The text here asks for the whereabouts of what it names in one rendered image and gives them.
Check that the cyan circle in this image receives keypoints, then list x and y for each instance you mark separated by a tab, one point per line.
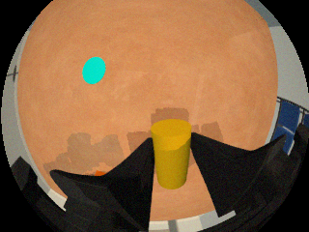
93	70

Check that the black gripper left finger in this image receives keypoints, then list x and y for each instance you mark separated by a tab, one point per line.
126	189

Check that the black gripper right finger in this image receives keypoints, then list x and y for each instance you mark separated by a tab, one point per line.
230	171

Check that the yellow cylinder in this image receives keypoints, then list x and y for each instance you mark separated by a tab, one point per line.
171	151

